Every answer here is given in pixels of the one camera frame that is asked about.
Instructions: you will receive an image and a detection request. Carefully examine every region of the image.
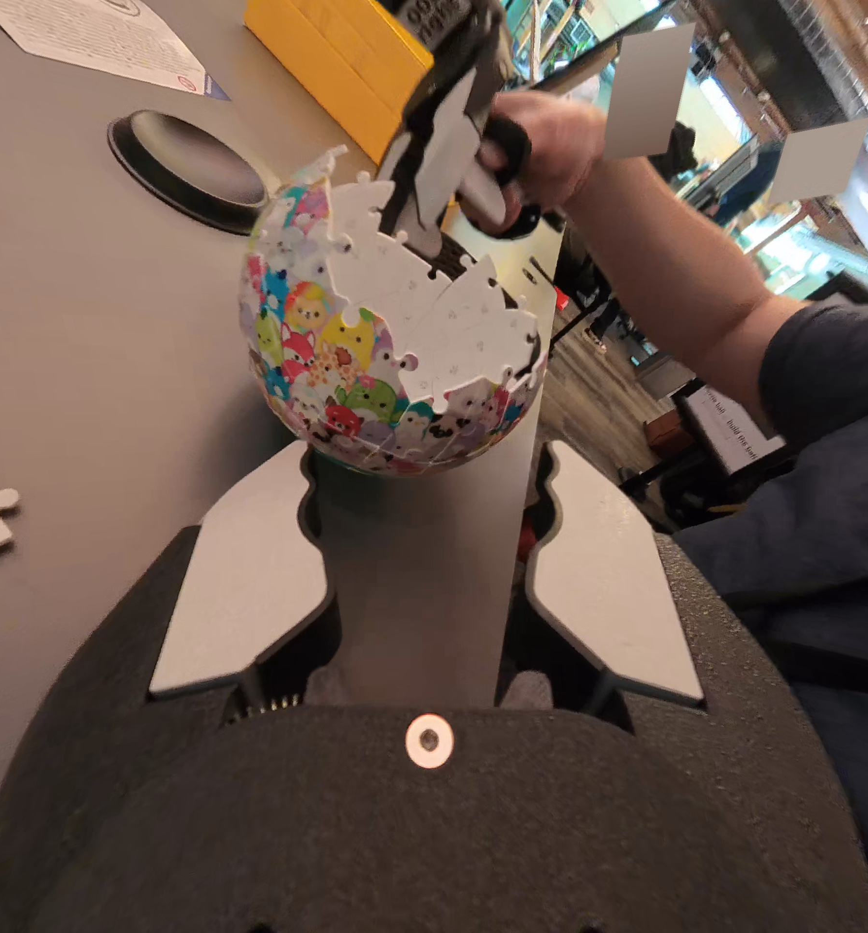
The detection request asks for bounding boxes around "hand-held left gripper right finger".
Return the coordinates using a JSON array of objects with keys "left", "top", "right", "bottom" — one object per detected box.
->
[{"left": 523, "top": 439, "right": 706, "bottom": 714}]

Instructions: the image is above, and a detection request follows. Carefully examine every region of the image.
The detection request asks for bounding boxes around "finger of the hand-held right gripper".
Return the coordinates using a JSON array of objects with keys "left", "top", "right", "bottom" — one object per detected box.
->
[
  {"left": 375, "top": 131, "right": 419, "bottom": 236},
  {"left": 403, "top": 69, "right": 484, "bottom": 259}
]

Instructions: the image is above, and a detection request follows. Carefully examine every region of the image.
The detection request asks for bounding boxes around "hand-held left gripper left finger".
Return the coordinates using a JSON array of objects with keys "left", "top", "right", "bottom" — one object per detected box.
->
[{"left": 148, "top": 439, "right": 339, "bottom": 704}]

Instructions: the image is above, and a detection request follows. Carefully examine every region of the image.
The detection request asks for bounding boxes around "partly built puzzle ball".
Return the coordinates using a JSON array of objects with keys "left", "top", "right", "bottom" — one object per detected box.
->
[{"left": 237, "top": 143, "right": 551, "bottom": 480}]

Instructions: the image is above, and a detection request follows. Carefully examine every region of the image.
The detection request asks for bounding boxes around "person's right forearm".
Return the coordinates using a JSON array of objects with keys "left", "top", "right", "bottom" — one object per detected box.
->
[{"left": 563, "top": 156, "right": 808, "bottom": 440}]

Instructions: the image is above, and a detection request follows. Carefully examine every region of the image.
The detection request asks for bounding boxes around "black ball stand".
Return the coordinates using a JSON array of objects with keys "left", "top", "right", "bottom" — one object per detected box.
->
[{"left": 106, "top": 108, "right": 272, "bottom": 237}]

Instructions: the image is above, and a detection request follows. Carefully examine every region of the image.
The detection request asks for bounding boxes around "person's right hand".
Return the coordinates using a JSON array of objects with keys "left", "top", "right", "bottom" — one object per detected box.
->
[{"left": 476, "top": 89, "right": 611, "bottom": 216}]

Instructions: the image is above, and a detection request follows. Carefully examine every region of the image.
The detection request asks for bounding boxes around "yellow plastic bin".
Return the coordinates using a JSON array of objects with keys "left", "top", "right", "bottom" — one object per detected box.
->
[{"left": 243, "top": 0, "right": 436, "bottom": 166}]

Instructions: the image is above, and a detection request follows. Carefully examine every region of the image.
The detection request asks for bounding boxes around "black cushioned pad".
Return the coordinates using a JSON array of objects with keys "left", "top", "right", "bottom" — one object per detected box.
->
[{"left": 434, "top": 232, "right": 524, "bottom": 311}]

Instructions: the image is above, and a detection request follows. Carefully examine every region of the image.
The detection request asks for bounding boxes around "black framed white sign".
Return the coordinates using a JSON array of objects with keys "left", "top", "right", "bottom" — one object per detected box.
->
[{"left": 673, "top": 378, "right": 795, "bottom": 478}]

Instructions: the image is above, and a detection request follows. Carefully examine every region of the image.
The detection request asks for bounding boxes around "folded instruction leaflet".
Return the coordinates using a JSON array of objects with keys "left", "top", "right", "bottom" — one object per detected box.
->
[{"left": 0, "top": 0, "right": 232, "bottom": 103}]

